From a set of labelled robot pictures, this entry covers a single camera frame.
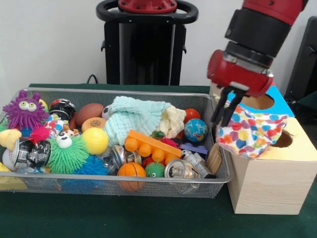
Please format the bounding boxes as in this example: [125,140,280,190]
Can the blue globe ball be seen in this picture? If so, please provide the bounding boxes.
[184,118,209,143]

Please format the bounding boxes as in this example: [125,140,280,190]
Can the shallow clear bin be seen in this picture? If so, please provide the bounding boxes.
[0,88,234,199]

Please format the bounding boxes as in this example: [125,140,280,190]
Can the purple spiky monster toy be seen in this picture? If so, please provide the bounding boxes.
[2,90,50,130]

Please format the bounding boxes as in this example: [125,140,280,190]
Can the wooden box with three holes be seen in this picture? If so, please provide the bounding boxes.
[210,84,317,215]

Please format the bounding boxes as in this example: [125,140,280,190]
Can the cream yellow cloth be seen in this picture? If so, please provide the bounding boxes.
[158,105,187,139]

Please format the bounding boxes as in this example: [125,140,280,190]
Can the dark green table cloth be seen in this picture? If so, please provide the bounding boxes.
[0,83,317,238]

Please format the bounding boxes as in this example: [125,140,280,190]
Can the green spiky ball with eyes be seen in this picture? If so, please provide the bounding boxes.
[47,130,91,174]

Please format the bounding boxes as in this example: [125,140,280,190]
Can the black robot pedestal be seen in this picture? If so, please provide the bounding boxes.
[96,0,199,85]

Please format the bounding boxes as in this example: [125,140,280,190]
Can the small orange basketball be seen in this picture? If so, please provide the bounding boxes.
[117,162,147,192]

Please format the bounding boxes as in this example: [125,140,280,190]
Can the orange building block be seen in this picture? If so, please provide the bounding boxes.
[124,129,182,163]

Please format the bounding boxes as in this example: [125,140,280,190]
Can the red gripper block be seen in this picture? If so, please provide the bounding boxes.
[207,50,274,127]

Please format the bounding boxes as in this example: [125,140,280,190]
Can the yellow ball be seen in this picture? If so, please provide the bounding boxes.
[82,128,109,155]

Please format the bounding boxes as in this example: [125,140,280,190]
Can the light teal cloth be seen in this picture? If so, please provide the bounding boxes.
[104,96,171,147]

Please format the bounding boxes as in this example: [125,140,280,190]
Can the colourful patterned cloth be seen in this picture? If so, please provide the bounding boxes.
[216,102,289,160]

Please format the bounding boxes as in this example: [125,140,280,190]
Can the crushed silver can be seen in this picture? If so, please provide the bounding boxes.
[165,159,200,180]

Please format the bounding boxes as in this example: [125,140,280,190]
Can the small brown football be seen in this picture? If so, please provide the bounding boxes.
[76,103,105,125]

